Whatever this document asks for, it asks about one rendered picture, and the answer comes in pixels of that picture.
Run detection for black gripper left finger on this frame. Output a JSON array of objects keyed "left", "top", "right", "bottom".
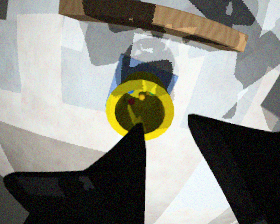
[{"left": 4, "top": 123, "right": 146, "bottom": 224}]

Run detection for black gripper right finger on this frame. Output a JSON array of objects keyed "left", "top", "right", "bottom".
[{"left": 187, "top": 113, "right": 280, "bottom": 224}]

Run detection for tan wooden bar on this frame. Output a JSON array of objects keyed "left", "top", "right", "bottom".
[{"left": 59, "top": 0, "right": 249, "bottom": 52}]

